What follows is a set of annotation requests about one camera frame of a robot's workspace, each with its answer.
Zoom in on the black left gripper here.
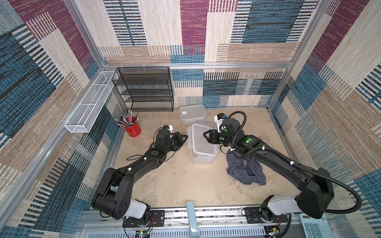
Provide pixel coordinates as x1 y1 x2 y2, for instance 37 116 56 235
164 133 189 155

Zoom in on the large clear plastic lunch box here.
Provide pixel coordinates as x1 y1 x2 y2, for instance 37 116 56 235
187 123 218 164

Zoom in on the dark blue cloth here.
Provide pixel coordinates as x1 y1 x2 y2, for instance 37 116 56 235
226 151 267 185

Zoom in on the clear lunch box lid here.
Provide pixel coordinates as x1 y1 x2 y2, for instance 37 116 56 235
191 124 217 157

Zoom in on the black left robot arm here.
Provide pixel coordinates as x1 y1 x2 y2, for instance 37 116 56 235
91 126 188 220

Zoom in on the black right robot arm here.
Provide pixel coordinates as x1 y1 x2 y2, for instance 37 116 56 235
203 118 334 222

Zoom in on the small blue-rimmed lunch box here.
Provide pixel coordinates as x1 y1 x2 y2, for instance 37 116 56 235
196 121 214 129

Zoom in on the lidded green-tinted lunch box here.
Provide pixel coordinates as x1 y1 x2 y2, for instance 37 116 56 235
179 104 207 124

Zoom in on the red pen cup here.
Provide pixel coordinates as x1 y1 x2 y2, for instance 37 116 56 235
125 117 141 137

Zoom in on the black mesh shelf rack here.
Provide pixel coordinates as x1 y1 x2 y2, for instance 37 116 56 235
113 67 174 112

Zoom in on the light blue calculator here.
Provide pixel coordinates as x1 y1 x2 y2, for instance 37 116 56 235
299 213 335 238

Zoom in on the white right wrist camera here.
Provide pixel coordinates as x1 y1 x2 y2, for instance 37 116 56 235
214 113 227 132

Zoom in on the light blue rail clamp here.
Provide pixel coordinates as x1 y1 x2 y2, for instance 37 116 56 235
186 201 200 238

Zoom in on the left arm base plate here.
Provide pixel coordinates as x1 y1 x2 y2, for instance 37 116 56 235
123 210 165 228

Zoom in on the aluminium front rail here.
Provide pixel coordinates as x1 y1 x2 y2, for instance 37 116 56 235
74 205 306 238

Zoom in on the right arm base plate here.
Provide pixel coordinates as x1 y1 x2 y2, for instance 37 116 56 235
241 206 289 224

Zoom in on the black corrugated cable conduit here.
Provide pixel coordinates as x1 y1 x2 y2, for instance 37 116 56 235
221 110 363 238

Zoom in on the white mesh wall basket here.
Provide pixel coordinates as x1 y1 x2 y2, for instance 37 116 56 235
64 71 115 133

